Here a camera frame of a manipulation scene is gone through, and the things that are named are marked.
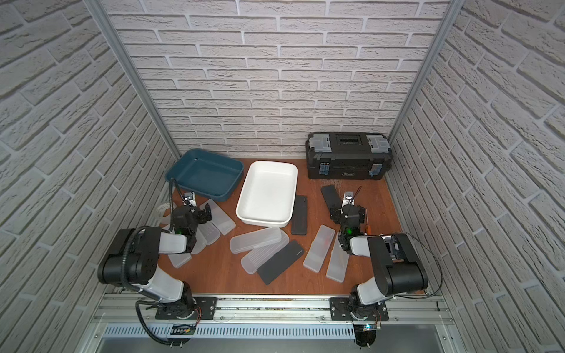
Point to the black pencil case tilted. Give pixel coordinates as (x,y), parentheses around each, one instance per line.
(331,197)

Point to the translucent case right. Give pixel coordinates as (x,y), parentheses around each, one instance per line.
(337,267)

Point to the black pencil case upright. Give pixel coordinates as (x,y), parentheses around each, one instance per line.
(299,220)

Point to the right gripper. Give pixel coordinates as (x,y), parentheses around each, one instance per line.
(347,212)

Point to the teal storage bin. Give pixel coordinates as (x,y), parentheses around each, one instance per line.
(207,174)

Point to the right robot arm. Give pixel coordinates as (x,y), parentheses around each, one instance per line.
(396,267)

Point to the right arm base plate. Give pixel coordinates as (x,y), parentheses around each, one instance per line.
(344,309)

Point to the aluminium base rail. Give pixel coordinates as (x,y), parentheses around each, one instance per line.
(317,309)

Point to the clear tape roll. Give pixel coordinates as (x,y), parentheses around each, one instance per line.
(163,213)

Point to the white storage bin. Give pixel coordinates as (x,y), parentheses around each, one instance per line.
(268,194)

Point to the black plastic toolbox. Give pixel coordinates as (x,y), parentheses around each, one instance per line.
(348,155)

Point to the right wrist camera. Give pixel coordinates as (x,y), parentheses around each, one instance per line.
(349,198)

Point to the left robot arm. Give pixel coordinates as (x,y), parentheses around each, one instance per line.
(131,262)

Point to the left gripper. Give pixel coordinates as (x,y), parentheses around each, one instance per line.
(203,214)

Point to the ribbed translucent pencil case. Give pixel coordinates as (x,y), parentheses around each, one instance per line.
(252,261)

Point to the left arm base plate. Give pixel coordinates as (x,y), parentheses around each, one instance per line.
(202,308)

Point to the translucent case red content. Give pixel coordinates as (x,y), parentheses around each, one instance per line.
(319,249)

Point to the black pencil case front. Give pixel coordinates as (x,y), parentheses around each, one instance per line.
(280,262)

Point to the smooth translucent pencil case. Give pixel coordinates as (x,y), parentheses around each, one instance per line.
(253,240)

